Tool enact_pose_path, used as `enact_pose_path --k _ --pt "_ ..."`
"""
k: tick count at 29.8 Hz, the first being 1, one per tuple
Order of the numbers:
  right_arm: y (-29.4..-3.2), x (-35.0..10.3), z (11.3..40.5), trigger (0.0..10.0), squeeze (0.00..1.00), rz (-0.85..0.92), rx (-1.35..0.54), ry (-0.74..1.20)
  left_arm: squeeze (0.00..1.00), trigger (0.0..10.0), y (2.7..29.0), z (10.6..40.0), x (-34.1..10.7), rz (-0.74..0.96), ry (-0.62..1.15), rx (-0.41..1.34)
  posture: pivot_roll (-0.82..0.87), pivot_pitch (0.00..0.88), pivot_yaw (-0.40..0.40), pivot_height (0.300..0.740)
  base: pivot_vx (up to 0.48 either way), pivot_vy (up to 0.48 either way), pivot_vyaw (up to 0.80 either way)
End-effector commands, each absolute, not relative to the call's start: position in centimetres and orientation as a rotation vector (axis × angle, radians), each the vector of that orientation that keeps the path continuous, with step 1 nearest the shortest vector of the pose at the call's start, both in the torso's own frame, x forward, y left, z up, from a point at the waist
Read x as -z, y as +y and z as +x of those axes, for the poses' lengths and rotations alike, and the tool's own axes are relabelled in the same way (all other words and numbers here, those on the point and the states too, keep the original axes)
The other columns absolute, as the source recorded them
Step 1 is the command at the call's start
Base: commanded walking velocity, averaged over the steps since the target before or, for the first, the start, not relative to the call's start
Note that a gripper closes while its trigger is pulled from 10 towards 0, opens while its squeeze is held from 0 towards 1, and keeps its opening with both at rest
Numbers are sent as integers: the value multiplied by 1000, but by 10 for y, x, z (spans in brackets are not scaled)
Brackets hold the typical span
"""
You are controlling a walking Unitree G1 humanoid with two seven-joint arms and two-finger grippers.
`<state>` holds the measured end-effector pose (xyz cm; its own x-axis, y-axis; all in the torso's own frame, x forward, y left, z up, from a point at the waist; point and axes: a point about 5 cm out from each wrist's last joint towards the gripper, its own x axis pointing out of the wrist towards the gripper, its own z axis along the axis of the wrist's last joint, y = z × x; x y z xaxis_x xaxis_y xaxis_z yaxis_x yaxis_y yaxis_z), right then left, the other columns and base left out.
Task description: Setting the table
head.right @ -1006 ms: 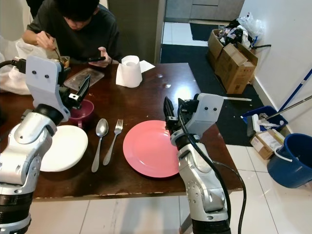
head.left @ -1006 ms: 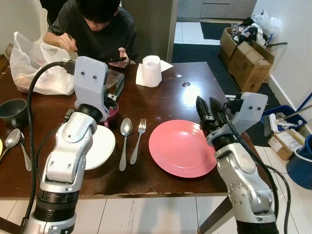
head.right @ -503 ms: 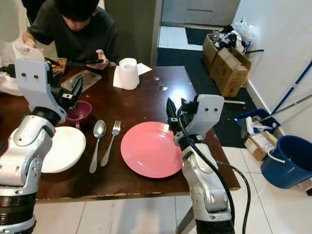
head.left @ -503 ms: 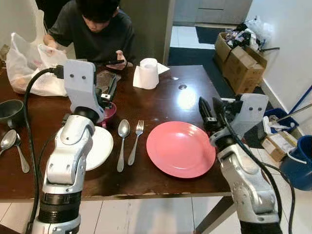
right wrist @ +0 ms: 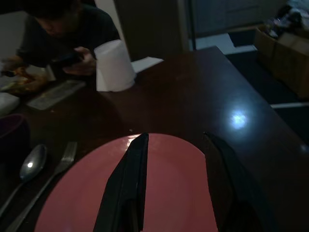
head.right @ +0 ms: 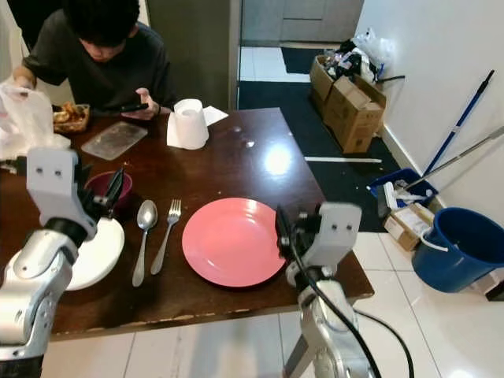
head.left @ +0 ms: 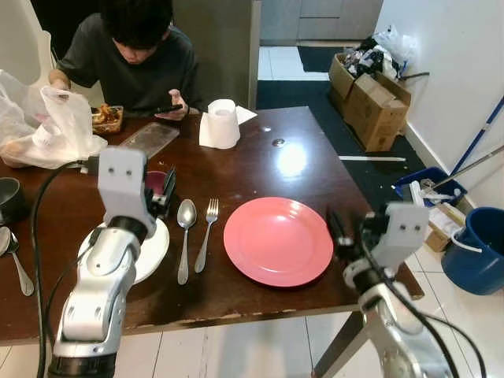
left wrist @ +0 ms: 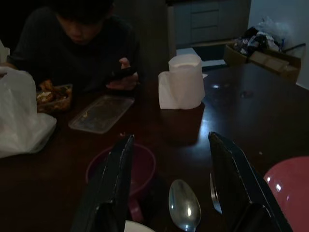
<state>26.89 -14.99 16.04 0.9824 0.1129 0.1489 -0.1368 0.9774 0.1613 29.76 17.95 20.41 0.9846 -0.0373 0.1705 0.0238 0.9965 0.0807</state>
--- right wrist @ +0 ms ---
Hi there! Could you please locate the red round plate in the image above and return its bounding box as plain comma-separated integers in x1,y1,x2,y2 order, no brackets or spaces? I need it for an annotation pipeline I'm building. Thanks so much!
33,132,219,232

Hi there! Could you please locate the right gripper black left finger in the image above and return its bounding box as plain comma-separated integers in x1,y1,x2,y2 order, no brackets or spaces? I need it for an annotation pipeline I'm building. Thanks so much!
93,132,150,232

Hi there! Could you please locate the dark purple cup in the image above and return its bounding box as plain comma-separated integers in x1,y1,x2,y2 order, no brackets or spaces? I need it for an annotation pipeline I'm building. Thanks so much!
0,113,31,167

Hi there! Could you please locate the silver fork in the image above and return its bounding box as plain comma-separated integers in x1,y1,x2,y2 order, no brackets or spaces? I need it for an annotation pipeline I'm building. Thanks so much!
4,142,78,232

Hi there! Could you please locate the white paper sheet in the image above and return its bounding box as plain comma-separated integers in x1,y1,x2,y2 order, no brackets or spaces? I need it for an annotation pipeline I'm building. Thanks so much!
130,57,165,73

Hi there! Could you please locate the person's left hand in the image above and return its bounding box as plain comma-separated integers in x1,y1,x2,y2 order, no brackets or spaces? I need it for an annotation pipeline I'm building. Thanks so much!
62,46,97,76

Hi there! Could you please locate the black phone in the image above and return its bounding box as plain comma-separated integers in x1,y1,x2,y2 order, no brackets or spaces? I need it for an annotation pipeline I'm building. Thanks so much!
49,52,84,67

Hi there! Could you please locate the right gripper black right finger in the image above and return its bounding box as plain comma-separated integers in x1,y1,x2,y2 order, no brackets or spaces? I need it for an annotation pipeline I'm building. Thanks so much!
203,131,278,232

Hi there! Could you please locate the person in dark shirt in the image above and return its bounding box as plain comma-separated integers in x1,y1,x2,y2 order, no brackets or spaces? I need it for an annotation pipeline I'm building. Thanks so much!
0,0,121,80

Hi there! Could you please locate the food in takeaway container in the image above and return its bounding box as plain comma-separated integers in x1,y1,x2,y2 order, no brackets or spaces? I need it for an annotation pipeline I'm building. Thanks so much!
0,66,50,94

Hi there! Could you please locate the large cardboard box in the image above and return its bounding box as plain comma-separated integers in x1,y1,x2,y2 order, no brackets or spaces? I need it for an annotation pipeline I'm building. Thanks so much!
254,23,309,99

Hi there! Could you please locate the white paper towel roll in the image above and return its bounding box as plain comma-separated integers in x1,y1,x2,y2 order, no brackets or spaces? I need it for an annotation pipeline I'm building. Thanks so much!
93,39,137,92

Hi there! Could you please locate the silver spoon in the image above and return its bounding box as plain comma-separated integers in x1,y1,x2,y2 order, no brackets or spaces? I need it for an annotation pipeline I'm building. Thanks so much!
0,144,48,216

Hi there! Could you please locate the clear plastic lid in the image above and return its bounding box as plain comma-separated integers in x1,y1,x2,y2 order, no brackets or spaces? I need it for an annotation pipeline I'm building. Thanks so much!
26,79,86,111

